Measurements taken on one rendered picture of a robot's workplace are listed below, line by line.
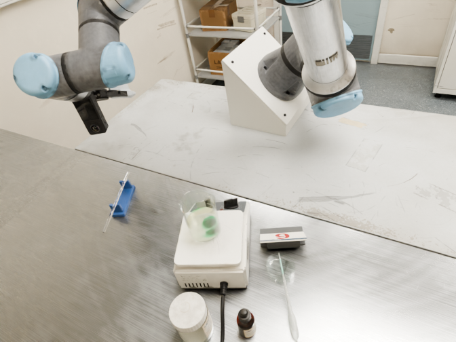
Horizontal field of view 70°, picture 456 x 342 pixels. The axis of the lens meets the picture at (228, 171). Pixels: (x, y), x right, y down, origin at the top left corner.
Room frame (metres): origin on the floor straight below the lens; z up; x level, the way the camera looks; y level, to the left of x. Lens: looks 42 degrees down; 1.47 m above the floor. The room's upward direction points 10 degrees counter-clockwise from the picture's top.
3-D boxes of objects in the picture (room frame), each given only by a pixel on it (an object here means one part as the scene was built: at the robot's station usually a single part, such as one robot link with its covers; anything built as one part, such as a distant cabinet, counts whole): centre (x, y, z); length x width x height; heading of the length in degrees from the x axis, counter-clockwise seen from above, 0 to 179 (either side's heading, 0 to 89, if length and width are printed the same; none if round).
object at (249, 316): (0.23, 0.02, 0.94); 0.03 x 0.03 x 0.07
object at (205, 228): (0.38, 0.06, 1.03); 0.07 x 0.06 x 0.08; 41
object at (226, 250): (0.37, 0.05, 0.98); 0.12 x 0.12 x 0.01; 79
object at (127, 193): (0.59, 0.27, 0.92); 0.10 x 0.03 x 0.04; 170
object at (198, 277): (0.39, 0.05, 0.94); 0.22 x 0.13 x 0.08; 169
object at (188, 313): (0.24, 0.10, 0.94); 0.06 x 0.06 x 0.08
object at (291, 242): (0.39, -0.08, 0.92); 0.09 x 0.06 x 0.04; 82
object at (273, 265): (0.32, -0.07, 0.91); 0.06 x 0.06 x 0.02
